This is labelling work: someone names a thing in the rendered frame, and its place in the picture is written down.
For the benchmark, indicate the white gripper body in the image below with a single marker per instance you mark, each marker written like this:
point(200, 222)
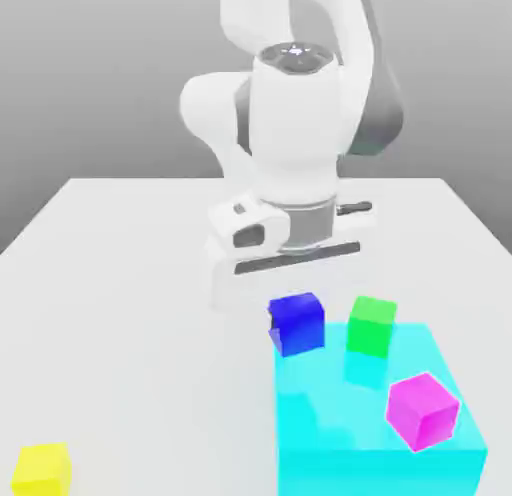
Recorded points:
point(296, 260)

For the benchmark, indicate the small blue cube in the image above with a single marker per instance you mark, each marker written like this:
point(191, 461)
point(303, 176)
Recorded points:
point(300, 324)

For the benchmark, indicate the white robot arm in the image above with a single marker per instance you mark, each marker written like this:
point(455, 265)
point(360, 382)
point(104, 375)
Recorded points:
point(292, 116)

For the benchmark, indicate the small green cube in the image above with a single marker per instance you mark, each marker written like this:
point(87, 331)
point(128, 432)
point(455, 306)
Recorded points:
point(370, 328)

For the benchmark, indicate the small magenta cube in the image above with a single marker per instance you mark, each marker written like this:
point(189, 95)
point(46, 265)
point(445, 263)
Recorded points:
point(422, 412)

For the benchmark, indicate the small yellow cube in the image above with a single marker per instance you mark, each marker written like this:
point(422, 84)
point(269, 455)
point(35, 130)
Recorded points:
point(40, 470)

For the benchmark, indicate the large cyan box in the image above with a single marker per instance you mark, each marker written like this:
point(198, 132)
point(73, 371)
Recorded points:
point(360, 456)

